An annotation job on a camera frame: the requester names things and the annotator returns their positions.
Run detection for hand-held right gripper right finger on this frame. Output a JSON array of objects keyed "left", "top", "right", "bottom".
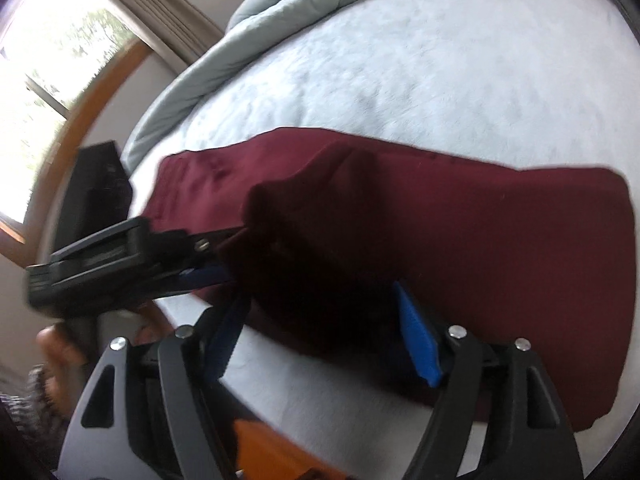
[{"left": 392, "top": 280, "right": 586, "bottom": 480}]

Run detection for beige curtain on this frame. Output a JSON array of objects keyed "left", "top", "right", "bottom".
[{"left": 65, "top": 0, "right": 227, "bottom": 77}]

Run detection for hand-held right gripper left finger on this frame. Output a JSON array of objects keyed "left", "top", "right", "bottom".
[{"left": 57, "top": 292, "right": 253, "bottom": 480}]

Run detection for grey duvet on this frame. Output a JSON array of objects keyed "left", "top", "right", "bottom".
[{"left": 121, "top": 0, "right": 443, "bottom": 173}]

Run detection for maroon pants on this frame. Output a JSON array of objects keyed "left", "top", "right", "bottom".
[{"left": 144, "top": 126, "right": 634, "bottom": 435}]

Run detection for wooden framed window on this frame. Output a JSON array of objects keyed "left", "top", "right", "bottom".
[{"left": 0, "top": 0, "right": 153, "bottom": 247}]

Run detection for person's left hand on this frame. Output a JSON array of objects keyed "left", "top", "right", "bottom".
[{"left": 36, "top": 324, "right": 86, "bottom": 413}]

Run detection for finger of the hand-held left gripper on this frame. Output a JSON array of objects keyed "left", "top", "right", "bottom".
[
  {"left": 149, "top": 264, "right": 237, "bottom": 300},
  {"left": 146, "top": 226, "right": 247, "bottom": 272}
]

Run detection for patterned dark cloth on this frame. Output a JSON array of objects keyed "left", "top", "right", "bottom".
[{"left": 0, "top": 366, "right": 66, "bottom": 461}]

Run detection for bed with white sheet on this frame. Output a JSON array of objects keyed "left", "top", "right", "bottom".
[{"left": 124, "top": 0, "right": 640, "bottom": 480}]

